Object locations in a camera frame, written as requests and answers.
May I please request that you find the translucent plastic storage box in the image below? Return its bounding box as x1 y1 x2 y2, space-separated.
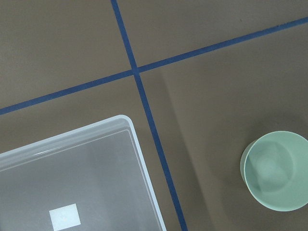
0 115 166 231

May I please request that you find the pale green bowl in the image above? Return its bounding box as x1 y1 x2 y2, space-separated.
240 131 308 212

